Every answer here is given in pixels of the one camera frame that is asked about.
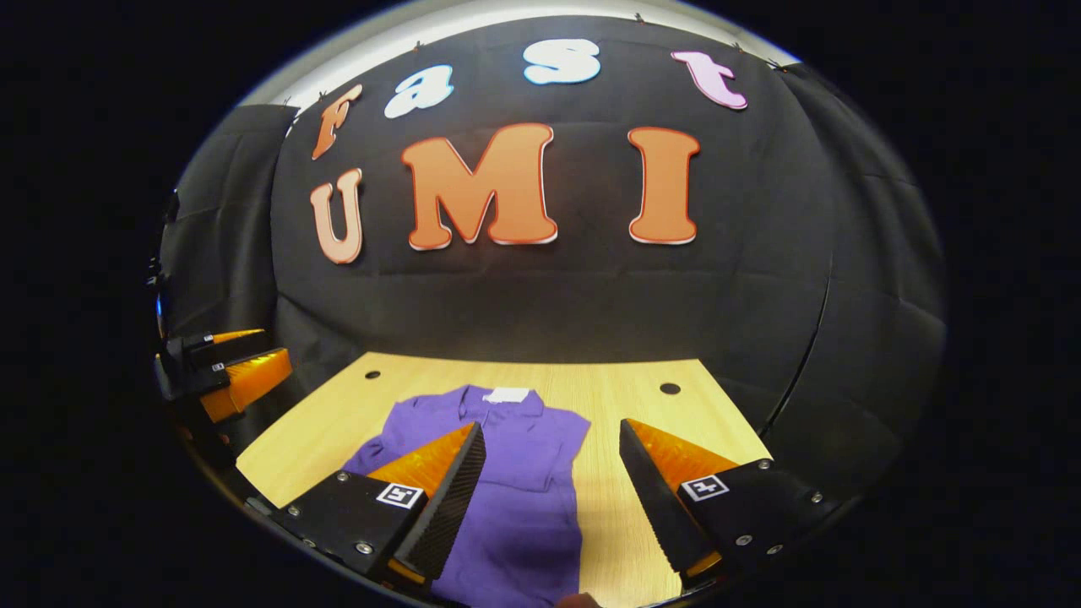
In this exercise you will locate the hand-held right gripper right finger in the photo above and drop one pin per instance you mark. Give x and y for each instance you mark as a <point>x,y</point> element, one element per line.
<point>659,507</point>

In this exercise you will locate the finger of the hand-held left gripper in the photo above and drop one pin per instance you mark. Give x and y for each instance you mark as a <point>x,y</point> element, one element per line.
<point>236,346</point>
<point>253,380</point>

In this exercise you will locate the purple shirt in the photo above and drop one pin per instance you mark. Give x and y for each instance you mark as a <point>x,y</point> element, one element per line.
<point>524,507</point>

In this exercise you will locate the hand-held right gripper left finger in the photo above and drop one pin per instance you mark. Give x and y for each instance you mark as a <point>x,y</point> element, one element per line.
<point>448,507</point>

